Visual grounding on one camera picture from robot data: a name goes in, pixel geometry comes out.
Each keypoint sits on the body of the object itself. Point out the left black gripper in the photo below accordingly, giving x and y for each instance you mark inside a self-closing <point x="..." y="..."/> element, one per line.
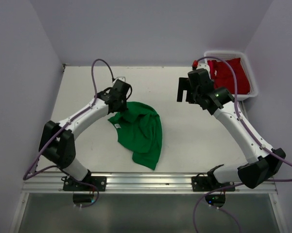
<point x="123" y="107"/>

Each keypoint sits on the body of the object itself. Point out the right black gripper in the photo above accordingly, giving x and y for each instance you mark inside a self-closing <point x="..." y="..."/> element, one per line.
<point x="184" y="84"/>

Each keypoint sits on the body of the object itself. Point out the green t shirt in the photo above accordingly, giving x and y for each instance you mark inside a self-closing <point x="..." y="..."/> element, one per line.
<point x="139" y="130"/>

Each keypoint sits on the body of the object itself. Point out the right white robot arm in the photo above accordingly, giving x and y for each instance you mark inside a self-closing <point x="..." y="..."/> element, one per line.
<point x="262" y="160"/>

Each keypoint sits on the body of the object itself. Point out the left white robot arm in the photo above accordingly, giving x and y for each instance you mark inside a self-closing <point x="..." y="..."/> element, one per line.
<point x="57" y="143"/>

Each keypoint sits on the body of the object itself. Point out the red t shirt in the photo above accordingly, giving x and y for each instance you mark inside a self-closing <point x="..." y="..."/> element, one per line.
<point x="223" y="77"/>

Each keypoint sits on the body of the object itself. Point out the white plastic basket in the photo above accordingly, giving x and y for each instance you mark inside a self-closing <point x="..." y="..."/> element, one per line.
<point x="228" y="55"/>

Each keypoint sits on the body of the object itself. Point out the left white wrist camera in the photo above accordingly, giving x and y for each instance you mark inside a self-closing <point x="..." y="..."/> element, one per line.
<point x="123" y="79"/>

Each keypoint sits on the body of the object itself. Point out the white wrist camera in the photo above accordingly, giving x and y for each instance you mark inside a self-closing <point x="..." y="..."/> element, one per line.
<point x="123" y="79"/>
<point x="203" y="66"/>

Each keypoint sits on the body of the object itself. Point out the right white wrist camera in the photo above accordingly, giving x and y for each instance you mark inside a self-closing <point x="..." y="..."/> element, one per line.
<point x="203" y="66"/>

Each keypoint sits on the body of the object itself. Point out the side aluminium rail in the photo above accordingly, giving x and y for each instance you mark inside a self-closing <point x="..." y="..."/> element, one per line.
<point x="243" y="110"/>

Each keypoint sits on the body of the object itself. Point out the aluminium mounting rail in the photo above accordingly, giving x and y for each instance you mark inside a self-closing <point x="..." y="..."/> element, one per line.
<point x="118" y="183"/>

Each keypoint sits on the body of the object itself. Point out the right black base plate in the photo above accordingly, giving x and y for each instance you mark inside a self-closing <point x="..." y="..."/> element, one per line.
<point x="202" y="183"/>

